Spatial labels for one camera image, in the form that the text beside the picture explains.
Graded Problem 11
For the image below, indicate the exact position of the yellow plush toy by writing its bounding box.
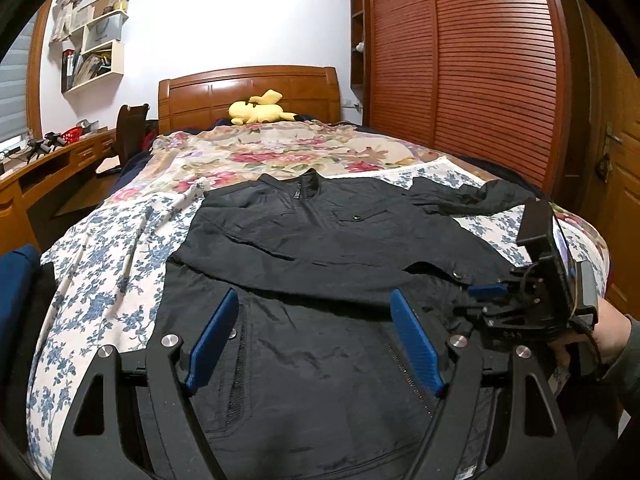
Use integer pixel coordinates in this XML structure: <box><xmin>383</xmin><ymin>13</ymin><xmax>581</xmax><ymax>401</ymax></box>
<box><xmin>228</xmin><ymin>89</ymin><xmax>297</xmax><ymax>126</ymax></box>

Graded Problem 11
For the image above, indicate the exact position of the window blind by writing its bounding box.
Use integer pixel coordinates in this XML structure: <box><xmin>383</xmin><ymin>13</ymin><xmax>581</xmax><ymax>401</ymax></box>
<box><xmin>0</xmin><ymin>10</ymin><xmax>41</xmax><ymax>143</ymax></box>

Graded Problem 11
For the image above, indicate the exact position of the dark wooden chair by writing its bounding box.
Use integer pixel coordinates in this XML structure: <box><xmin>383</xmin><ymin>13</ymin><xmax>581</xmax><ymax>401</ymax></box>
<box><xmin>95</xmin><ymin>103</ymin><xmax>152</xmax><ymax>181</ymax></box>

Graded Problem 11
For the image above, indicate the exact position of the dark blue cloth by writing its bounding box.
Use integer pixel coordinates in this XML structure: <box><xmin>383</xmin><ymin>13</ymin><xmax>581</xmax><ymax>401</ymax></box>
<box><xmin>0</xmin><ymin>244</ymin><xmax>42</xmax><ymax>361</ymax></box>

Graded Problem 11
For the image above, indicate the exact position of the wooden desk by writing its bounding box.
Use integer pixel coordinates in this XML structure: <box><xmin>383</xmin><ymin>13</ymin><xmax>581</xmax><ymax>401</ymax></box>
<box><xmin>0</xmin><ymin>127</ymin><xmax>121</xmax><ymax>256</ymax></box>

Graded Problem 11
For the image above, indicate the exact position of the white wall shelf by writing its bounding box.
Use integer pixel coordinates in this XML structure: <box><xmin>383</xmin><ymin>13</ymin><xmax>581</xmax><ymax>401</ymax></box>
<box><xmin>49</xmin><ymin>0</ymin><xmax>130</xmax><ymax>94</ymax></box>

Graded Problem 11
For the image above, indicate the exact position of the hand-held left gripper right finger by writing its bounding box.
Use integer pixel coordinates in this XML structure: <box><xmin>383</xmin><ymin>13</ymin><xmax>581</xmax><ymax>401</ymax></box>
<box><xmin>389</xmin><ymin>287</ymin><xmax>573</xmax><ymax>480</ymax></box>

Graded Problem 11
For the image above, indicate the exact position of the black device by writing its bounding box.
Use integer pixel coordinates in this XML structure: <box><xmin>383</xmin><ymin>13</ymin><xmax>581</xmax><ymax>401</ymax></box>
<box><xmin>26</xmin><ymin>132</ymin><xmax>66</xmax><ymax>162</ymax></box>

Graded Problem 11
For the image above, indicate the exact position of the red floral blanket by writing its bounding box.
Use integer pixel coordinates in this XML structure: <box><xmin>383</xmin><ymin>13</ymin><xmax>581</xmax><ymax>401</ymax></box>
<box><xmin>102</xmin><ymin>122</ymin><xmax>453</xmax><ymax>206</ymax></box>

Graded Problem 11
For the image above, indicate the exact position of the wooden slatted wardrobe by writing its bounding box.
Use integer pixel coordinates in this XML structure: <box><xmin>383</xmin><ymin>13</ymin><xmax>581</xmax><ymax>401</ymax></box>
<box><xmin>350</xmin><ymin>0</ymin><xmax>581</xmax><ymax>211</ymax></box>

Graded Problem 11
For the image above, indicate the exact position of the wooden door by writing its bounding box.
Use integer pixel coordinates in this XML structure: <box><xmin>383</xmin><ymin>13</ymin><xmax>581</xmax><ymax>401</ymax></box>
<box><xmin>572</xmin><ymin>0</ymin><xmax>640</xmax><ymax>313</ymax></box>

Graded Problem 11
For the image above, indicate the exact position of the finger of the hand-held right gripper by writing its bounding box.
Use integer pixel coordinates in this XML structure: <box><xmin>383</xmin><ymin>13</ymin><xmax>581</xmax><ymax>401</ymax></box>
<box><xmin>467</xmin><ymin>265</ymin><xmax>547</xmax><ymax>307</ymax></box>
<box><xmin>450</xmin><ymin>305</ymin><xmax>552</xmax><ymax>343</ymax></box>

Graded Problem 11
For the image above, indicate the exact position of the person's right forearm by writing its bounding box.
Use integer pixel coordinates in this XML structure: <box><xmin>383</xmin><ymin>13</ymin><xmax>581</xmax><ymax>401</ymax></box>
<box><xmin>597</xmin><ymin>317</ymin><xmax>640</xmax><ymax>428</ymax></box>

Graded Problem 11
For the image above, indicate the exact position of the person's right hand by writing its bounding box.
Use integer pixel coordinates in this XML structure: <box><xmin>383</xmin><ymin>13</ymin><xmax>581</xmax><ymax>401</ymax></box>
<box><xmin>555</xmin><ymin>299</ymin><xmax>633</xmax><ymax>367</ymax></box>

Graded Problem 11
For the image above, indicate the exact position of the wooden headboard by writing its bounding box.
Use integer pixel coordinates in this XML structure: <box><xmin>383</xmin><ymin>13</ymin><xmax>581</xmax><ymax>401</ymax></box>
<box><xmin>158</xmin><ymin>65</ymin><xmax>342</xmax><ymax>136</ymax></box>

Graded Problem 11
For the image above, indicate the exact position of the blue floral bed sheet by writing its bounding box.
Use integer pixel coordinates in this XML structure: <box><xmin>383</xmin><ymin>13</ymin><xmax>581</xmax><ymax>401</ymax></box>
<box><xmin>27</xmin><ymin>157</ymin><xmax>612</xmax><ymax>480</ymax></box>

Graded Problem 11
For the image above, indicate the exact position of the white bag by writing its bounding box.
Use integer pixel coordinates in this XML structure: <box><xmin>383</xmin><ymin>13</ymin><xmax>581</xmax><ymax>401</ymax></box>
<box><xmin>50</xmin><ymin>0</ymin><xmax>103</xmax><ymax>43</ymax></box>

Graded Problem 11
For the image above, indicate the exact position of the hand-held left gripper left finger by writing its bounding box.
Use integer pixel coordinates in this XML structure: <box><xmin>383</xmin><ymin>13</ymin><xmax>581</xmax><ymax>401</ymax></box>
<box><xmin>50</xmin><ymin>287</ymin><xmax>241</xmax><ymax>480</ymax></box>

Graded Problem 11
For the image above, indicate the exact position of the black jacket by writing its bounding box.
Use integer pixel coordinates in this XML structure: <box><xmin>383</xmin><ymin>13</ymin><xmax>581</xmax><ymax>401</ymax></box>
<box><xmin>137</xmin><ymin>169</ymin><xmax>556</xmax><ymax>480</ymax></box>

